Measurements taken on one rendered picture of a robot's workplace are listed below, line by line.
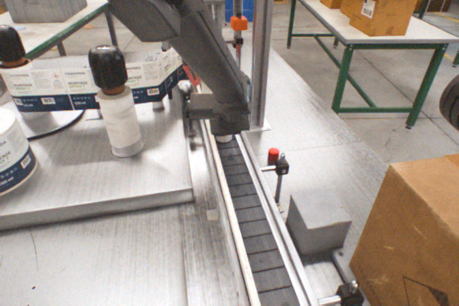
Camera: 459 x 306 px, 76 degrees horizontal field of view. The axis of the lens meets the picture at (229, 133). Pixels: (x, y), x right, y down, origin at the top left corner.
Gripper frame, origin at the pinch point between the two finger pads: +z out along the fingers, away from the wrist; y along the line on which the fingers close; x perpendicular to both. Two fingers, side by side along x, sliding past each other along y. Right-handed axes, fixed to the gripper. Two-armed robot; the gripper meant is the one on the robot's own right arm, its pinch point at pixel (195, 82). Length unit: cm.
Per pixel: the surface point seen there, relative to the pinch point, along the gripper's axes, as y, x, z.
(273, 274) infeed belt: 56, 8, 15
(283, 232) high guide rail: 53, 10, 7
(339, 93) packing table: -106, 118, 64
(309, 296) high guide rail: 65, 10, 7
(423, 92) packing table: -94, 183, 64
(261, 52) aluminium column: 0.2, 20.8, -8.3
